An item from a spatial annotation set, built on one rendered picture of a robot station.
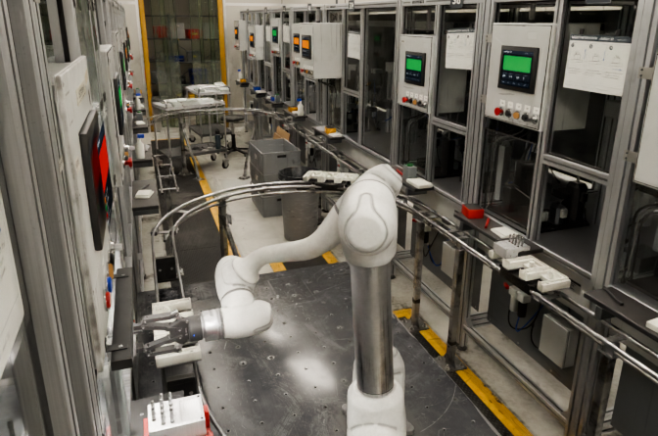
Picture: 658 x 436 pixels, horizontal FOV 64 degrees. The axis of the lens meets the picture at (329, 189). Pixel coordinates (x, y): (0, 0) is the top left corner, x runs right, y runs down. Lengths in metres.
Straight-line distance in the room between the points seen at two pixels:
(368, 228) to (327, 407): 0.86
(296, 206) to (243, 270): 2.95
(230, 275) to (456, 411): 0.86
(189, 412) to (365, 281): 0.52
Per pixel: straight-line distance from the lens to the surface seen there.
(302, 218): 4.64
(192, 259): 4.55
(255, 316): 1.62
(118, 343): 1.02
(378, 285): 1.31
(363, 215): 1.18
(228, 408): 1.92
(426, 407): 1.93
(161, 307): 2.12
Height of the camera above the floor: 1.90
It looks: 18 degrees down
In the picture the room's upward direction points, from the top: straight up
